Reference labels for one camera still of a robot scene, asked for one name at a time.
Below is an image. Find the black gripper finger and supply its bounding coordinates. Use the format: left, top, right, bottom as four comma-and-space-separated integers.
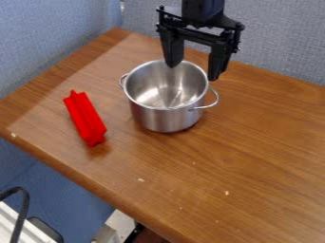
208, 43, 233, 81
160, 27, 185, 68

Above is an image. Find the red star-shaped block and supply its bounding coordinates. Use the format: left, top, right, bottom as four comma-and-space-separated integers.
63, 90, 109, 147

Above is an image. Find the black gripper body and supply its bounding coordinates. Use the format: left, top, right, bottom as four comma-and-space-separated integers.
157, 0, 245, 52

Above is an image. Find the black table leg bracket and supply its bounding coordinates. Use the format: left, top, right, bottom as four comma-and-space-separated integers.
124, 223, 145, 243

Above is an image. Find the black cable loop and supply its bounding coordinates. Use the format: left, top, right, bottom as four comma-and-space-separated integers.
0, 186, 33, 243

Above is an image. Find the white ribbed box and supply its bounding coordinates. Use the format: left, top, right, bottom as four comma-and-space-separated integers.
0, 202, 65, 243

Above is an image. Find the metal pot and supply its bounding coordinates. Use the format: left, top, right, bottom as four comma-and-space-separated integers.
120, 60, 220, 133

